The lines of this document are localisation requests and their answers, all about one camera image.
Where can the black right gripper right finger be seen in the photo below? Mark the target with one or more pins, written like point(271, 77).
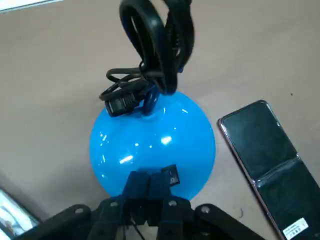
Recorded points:
point(160, 187)

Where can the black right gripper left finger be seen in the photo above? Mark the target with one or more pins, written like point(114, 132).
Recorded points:
point(135, 185)

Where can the blue desk lamp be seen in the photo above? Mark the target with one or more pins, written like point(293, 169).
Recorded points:
point(150, 140)

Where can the black foldable phone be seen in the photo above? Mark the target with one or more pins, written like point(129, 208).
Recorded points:
point(260, 140)

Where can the plastic wrapped comic magazine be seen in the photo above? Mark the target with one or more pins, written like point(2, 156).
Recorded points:
point(15, 215)

